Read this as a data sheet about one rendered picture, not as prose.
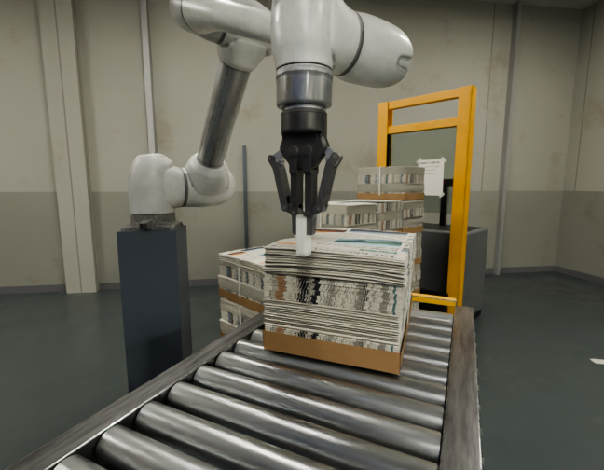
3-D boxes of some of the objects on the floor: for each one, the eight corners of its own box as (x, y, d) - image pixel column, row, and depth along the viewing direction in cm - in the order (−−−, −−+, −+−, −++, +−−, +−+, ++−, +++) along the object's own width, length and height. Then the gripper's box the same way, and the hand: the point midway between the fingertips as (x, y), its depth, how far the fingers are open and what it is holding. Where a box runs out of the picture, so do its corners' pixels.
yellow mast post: (444, 335, 267) (459, 87, 241) (448, 332, 273) (463, 89, 247) (455, 338, 261) (473, 84, 235) (459, 336, 267) (476, 87, 241)
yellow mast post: (372, 313, 313) (378, 103, 287) (377, 311, 320) (384, 104, 294) (380, 316, 307) (388, 101, 281) (386, 313, 313) (393, 103, 287)
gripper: (350, 111, 56) (347, 255, 59) (280, 117, 61) (281, 248, 65) (334, 101, 49) (332, 263, 52) (256, 109, 55) (259, 255, 58)
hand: (304, 235), depth 58 cm, fingers closed
